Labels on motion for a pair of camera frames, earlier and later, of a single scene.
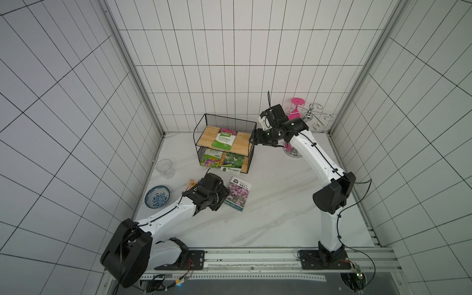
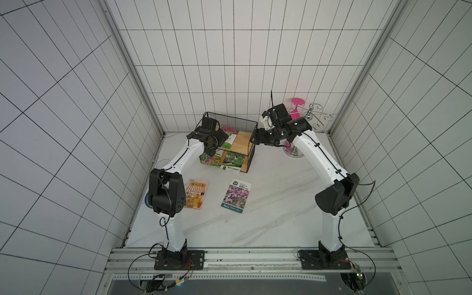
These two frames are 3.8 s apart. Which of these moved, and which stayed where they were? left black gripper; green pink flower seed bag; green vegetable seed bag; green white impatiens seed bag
Moved: left black gripper
Stayed: green pink flower seed bag; green white impatiens seed bag; green vegetable seed bag
